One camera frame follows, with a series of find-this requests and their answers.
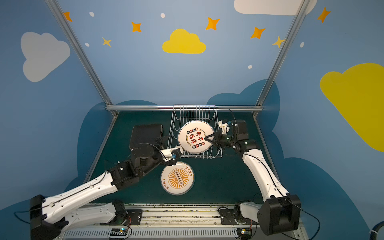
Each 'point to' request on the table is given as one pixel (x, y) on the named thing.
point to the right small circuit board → (244, 233)
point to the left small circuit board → (119, 232)
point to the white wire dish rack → (179, 118)
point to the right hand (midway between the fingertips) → (206, 137)
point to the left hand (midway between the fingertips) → (171, 139)
